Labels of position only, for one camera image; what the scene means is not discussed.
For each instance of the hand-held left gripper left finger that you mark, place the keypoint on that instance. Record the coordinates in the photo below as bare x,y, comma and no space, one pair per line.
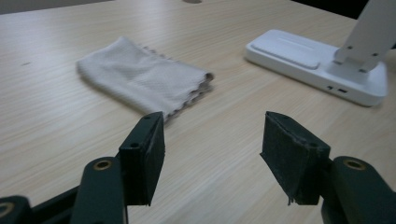
141,161

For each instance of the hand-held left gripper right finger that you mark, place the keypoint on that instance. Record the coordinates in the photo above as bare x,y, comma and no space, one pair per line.
292,161

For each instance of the beige cloth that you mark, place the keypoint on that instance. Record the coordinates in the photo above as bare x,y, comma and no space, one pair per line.
140,77

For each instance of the white desk lamp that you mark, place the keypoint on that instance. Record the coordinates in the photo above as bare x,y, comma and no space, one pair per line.
311,62

